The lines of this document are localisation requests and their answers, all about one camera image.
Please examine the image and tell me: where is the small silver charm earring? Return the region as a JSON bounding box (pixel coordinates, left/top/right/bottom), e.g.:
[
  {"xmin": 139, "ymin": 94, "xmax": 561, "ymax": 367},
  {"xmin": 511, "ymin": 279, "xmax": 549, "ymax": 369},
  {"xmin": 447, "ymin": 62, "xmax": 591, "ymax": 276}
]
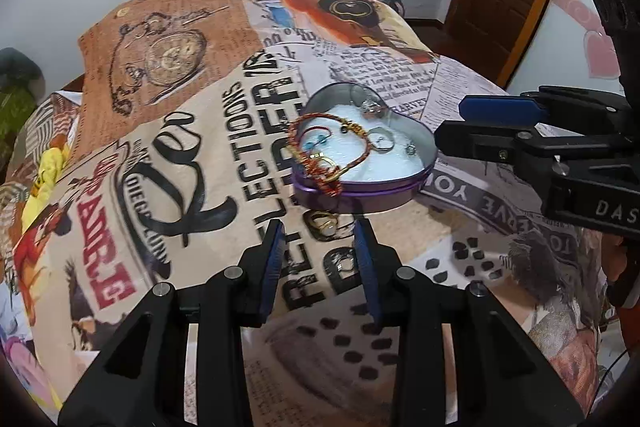
[{"xmin": 360, "ymin": 98, "xmax": 387, "ymax": 119}]

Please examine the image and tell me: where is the red gold cord bracelet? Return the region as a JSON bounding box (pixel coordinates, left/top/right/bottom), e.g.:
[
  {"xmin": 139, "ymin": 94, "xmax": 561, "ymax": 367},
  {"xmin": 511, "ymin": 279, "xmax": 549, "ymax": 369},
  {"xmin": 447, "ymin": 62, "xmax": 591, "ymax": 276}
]
[{"xmin": 286, "ymin": 111, "xmax": 374, "ymax": 197}]

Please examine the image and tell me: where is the person's hand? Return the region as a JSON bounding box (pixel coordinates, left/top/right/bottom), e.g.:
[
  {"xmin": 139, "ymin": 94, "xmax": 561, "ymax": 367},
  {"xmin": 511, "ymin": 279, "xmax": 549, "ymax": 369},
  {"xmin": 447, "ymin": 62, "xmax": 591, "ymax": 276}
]
[{"xmin": 601, "ymin": 234, "xmax": 639, "ymax": 309}]

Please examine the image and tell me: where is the white heart-decorated sliding door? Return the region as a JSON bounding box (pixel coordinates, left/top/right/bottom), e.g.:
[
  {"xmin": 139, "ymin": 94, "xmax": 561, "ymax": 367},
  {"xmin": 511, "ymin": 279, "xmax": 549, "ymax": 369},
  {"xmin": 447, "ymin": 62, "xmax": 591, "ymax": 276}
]
[{"xmin": 506, "ymin": 0, "xmax": 624, "ymax": 94}]

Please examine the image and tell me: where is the purple heart-shaped tin box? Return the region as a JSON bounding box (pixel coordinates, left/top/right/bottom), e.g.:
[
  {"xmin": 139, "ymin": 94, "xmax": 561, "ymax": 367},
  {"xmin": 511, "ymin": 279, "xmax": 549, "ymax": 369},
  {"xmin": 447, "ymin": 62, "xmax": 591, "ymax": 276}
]
[{"xmin": 288, "ymin": 82, "xmax": 437, "ymax": 213}]

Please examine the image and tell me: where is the dark blue backpack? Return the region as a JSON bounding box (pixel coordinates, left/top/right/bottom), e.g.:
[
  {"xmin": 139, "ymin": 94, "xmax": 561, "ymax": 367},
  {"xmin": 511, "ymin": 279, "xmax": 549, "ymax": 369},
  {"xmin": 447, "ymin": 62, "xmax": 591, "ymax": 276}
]
[{"xmin": 384, "ymin": 0, "xmax": 406, "ymax": 17}]

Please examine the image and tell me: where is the newspaper print bed quilt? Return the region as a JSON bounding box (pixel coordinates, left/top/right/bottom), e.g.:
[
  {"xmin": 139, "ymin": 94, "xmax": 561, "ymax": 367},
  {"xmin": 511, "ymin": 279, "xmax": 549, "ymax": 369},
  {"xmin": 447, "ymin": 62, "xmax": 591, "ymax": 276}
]
[{"xmin": 1, "ymin": 0, "xmax": 603, "ymax": 426}]

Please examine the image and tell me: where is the yellow cloth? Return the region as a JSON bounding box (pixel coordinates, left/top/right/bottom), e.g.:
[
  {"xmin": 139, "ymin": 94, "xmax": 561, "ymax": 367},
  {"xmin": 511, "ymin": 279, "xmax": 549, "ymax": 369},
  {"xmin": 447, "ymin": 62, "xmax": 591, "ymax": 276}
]
[{"xmin": 21, "ymin": 143, "xmax": 70, "ymax": 233}]

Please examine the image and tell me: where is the striped patchwork cloth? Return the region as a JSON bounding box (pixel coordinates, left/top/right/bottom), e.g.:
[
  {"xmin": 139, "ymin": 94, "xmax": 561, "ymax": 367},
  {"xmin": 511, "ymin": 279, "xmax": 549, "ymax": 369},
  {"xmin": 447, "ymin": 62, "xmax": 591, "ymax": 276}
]
[{"xmin": 1, "ymin": 91, "xmax": 81, "ymax": 261}]

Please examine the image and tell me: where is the green patterned covered stand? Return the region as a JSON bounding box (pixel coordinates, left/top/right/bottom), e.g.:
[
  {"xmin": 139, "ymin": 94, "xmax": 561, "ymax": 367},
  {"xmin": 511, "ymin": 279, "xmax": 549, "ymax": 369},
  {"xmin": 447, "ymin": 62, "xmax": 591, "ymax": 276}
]
[{"xmin": 0, "ymin": 86, "xmax": 36, "ymax": 168}]

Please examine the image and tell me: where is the silver ring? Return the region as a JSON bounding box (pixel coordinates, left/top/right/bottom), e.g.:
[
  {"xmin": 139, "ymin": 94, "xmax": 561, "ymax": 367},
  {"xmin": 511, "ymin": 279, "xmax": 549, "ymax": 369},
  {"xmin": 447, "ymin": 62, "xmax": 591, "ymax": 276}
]
[{"xmin": 369, "ymin": 128, "xmax": 396, "ymax": 154}]

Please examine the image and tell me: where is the gold ring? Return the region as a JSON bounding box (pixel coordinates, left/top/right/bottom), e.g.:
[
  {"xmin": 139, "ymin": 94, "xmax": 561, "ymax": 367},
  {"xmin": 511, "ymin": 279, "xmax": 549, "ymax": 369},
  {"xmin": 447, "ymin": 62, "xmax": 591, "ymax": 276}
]
[{"xmin": 305, "ymin": 210, "xmax": 342, "ymax": 239}]

